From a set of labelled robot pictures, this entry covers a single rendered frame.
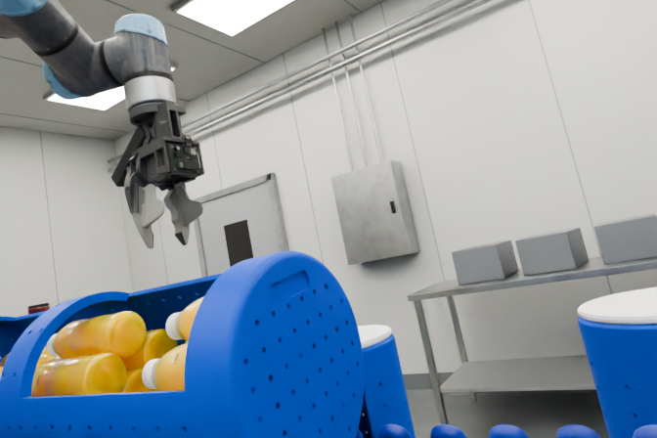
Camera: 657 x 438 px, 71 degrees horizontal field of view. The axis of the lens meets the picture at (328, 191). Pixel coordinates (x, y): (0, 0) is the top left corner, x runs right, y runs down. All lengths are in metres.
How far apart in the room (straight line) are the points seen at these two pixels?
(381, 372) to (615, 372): 0.42
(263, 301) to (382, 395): 0.53
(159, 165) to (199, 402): 0.35
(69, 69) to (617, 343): 0.95
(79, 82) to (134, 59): 0.10
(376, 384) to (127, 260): 5.84
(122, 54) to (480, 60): 3.47
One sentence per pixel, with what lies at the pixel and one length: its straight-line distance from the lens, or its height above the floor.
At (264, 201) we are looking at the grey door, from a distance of 4.87.
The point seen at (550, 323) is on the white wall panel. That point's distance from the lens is 3.89.
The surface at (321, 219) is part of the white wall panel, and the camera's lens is 4.50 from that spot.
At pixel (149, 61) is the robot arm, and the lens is 0.78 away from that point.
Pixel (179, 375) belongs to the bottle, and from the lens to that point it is 0.64.
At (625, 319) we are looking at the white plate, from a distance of 0.88.
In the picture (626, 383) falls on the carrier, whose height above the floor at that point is 0.93.
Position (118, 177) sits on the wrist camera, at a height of 1.41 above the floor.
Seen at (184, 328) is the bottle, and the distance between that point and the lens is 0.69.
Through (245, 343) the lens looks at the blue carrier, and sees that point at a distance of 0.52.
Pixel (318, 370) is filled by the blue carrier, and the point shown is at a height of 1.08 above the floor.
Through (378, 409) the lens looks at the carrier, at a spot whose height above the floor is 0.91.
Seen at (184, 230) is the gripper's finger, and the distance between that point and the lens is 0.77.
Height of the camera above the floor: 1.21
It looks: 9 degrees up
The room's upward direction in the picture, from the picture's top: 11 degrees counter-clockwise
